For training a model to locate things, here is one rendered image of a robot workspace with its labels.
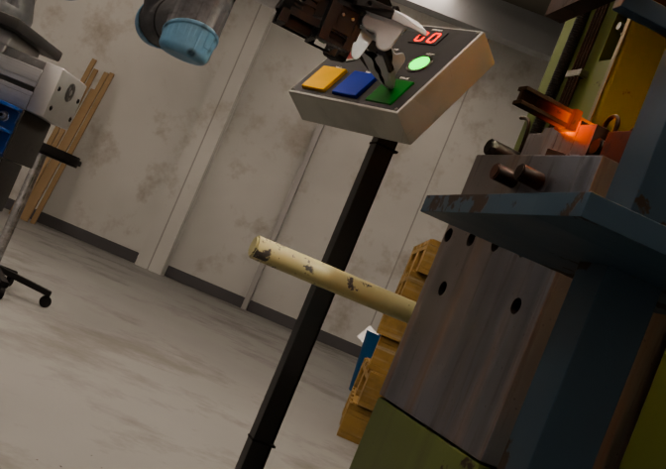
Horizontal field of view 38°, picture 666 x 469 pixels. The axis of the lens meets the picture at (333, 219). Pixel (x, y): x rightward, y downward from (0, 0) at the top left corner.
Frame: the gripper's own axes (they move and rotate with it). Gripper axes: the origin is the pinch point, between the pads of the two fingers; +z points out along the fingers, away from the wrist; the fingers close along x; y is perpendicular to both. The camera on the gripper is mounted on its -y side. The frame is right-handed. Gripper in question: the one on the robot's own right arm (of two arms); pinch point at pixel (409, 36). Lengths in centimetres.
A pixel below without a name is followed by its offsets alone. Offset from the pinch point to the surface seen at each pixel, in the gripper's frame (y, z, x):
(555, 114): 0.3, 27.1, 0.7
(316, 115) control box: 7, 8, -63
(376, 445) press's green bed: 60, 25, -9
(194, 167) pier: -21, 127, -889
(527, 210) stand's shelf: 27, -6, 65
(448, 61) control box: -10.8, 22.8, -40.7
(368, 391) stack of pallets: 76, 132, -262
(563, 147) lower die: 4.3, 30.7, 0.5
